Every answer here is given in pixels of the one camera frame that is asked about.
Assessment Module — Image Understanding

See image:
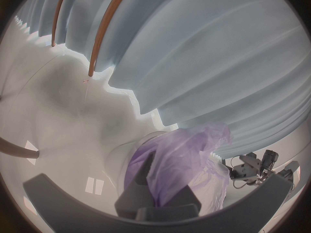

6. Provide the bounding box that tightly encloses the pale blue curtain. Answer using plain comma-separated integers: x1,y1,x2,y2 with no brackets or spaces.
108,0,310,161
16,0,133,73

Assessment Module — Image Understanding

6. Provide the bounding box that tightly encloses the white cushioned wooden chair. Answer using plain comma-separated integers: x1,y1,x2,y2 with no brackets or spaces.
0,0,134,160

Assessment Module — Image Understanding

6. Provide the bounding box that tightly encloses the purple plastic bag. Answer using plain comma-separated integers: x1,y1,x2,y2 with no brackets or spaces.
124,122,234,214

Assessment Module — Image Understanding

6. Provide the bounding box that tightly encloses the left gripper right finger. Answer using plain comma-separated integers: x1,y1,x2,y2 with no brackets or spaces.
167,186,203,214

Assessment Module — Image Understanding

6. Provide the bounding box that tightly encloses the white trash bin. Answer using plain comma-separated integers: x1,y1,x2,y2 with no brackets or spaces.
104,131,170,203

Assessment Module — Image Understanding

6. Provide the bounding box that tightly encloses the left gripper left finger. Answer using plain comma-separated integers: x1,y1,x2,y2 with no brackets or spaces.
115,151,159,219

